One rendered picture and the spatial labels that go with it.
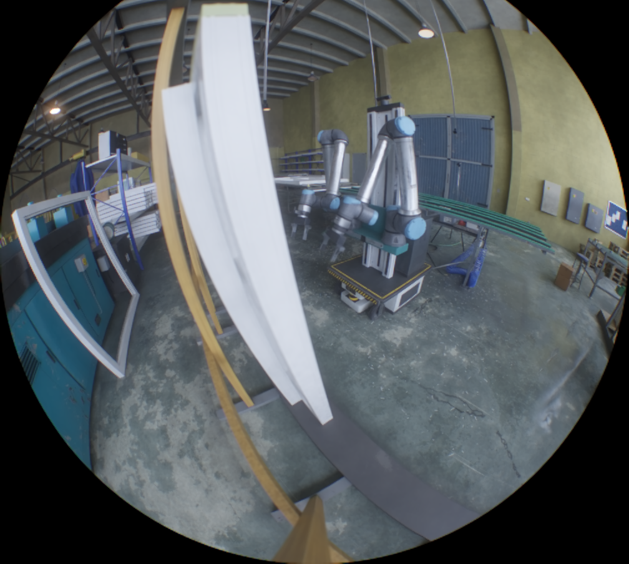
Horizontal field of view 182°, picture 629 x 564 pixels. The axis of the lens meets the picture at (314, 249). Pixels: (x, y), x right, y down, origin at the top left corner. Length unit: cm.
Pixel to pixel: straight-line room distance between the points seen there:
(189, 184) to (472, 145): 883
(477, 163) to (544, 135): 329
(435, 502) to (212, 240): 148
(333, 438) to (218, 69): 135
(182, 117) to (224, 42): 22
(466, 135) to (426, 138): 187
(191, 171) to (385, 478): 140
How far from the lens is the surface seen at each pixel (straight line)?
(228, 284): 54
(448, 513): 139
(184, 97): 50
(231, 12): 37
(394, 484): 124
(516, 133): 854
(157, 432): 159
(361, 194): 122
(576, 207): 891
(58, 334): 195
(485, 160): 873
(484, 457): 157
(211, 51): 32
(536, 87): 974
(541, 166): 883
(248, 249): 29
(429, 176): 937
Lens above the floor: 124
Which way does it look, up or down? 24 degrees down
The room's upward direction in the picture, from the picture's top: 1 degrees counter-clockwise
